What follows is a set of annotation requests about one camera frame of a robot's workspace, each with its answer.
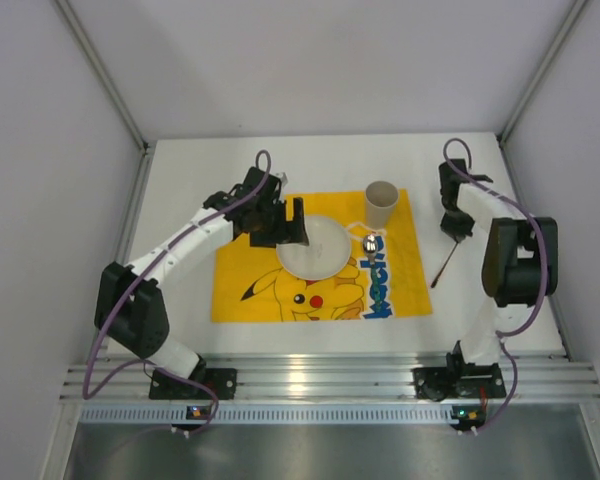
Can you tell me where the aluminium rail frame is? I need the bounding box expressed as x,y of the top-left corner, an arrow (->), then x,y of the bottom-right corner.
59,352 -> 600,401

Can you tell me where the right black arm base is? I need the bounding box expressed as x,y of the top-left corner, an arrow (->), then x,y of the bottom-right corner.
412,341 -> 507,402

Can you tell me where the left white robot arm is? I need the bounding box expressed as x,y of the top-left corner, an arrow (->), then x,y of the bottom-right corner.
94,167 -> 309,381

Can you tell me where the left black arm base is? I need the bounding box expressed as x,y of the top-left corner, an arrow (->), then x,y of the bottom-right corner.
148,368 -> 238,400

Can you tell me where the beige paper cup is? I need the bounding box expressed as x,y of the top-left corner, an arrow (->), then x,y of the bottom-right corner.
365,181 -> 399,230

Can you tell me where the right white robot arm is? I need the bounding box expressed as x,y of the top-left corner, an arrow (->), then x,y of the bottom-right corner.
439,159 -> 558,367

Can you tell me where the yellow pikachu cloth placemat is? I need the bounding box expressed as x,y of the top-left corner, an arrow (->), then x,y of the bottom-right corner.
211,190 -> 432,323

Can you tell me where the perforated cable duct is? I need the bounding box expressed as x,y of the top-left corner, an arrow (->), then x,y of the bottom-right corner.
79,405 -> 486,425

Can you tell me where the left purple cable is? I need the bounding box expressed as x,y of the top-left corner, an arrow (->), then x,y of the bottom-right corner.
82,149 -> 272,441

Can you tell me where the wooden fork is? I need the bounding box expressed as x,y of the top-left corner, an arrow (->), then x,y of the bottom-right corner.
429,241 -> 459,289

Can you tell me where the metal spoon teal handle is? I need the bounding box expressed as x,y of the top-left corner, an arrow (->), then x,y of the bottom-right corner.
362,233 -> 383,309

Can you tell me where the white paper plate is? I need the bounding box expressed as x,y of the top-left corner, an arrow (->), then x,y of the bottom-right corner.
276,215 -> 352,281

